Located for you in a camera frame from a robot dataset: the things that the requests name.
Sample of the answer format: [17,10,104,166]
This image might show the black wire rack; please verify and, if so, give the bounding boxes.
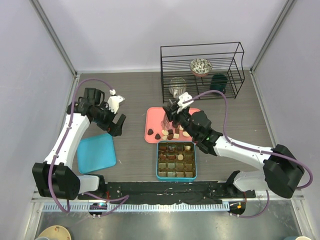
[160,41,245,102]

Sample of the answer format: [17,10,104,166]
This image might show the beige plate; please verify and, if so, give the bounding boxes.
[36,225,72,240]

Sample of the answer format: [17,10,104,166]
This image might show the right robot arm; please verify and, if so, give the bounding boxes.
[163,104,305,199]

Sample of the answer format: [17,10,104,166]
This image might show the blue chocolate tin box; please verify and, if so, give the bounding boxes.
[155,140,198,181]

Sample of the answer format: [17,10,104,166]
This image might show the white cable duct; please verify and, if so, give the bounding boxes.
[42,202,230,213]

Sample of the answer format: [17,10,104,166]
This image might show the blue tin lid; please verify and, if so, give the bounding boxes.
[77,133,117,175]

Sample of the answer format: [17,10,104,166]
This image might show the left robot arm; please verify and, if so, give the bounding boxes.
[32,87,126,200]

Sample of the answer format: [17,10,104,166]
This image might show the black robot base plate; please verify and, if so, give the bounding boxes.
[93,181,256,205]

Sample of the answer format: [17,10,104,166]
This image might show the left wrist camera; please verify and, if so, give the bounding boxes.
[107,89,125,114]

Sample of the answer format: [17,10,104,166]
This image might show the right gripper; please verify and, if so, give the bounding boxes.
[163,103,199,140]

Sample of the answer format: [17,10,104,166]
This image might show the patterned ceramic bowl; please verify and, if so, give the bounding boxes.
[189,58,213,77]

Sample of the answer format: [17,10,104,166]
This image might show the pink tray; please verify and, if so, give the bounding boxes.
[144,107,192,144]

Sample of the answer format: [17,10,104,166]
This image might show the gold plastic chocolate insert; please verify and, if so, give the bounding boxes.
[158,142,196,179]

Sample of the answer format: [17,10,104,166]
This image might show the stainless steel tongs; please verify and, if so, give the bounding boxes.
[160,113,172,130]

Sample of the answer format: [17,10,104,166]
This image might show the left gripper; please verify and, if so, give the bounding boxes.
[92,101,126,137]

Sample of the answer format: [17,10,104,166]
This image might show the dark green mug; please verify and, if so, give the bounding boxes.
[209,74,228,94]

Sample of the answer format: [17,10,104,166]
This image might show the striped ceramic cup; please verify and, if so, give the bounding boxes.
[168,77,187,99]

